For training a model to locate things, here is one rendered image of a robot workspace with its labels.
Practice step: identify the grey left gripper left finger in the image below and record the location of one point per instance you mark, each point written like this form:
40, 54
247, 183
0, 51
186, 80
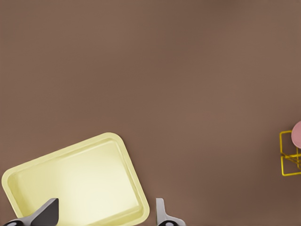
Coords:
48, 212

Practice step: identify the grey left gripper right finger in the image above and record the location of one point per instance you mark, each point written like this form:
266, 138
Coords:
161, 213

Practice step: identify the pale yellow rectangular tray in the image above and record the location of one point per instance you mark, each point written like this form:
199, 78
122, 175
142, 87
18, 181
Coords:
77, 181

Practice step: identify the pink round plate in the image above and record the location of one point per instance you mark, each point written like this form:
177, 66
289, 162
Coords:
297, 135

